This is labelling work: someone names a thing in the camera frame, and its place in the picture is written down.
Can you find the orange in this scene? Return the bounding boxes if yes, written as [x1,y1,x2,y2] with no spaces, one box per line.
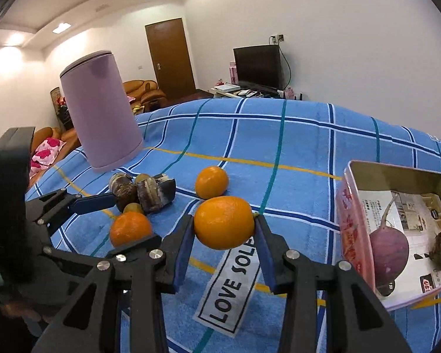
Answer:
[193,196,255,249]
[195,166,229,200]
[109,212,153,248]

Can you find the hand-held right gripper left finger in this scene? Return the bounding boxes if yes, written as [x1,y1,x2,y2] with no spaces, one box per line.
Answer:
[31,214,195,353]

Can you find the orange leather sofa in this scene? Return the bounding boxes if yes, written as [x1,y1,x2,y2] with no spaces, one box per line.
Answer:
[29,127,81,192]

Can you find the pink metal tin box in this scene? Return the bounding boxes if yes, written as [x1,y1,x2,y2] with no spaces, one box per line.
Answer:
[335,160,441,311]

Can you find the pink floral pillow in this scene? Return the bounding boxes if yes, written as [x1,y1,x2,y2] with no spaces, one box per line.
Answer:
[31,137,66,166]

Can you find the orange leather armchair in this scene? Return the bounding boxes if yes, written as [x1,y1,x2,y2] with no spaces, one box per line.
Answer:
[123,80,168,113]

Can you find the black power cable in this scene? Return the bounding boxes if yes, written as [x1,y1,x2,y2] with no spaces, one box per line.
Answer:
[277,42,293,89]

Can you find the dark cabinet with flowers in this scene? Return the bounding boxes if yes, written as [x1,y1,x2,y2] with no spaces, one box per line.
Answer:
[51,87,74,131]

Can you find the lilac cylindrical bin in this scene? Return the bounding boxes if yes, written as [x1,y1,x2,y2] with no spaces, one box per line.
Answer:
[60,49,145,173]

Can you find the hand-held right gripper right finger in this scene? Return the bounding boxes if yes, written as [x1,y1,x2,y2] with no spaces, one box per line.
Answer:
[255,214,414,353]

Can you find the black television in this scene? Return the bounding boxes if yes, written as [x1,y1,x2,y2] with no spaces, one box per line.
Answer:
[233,45,283,89]

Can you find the white television stand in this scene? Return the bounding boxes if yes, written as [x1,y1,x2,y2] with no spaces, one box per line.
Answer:
[208,83,305,101]

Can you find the brown wooden door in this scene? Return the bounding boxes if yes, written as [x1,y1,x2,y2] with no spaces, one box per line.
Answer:
[145,18,198,101]

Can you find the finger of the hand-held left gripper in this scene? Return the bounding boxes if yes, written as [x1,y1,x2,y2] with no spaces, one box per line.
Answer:
[25,188,118,238]
[40,233,163,265]

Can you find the round brown root chunk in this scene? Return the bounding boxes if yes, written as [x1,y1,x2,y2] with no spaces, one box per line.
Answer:
[108,173,139,212]

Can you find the blue plaid blanket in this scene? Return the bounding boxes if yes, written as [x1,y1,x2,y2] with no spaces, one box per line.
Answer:
[24,97,441,353]

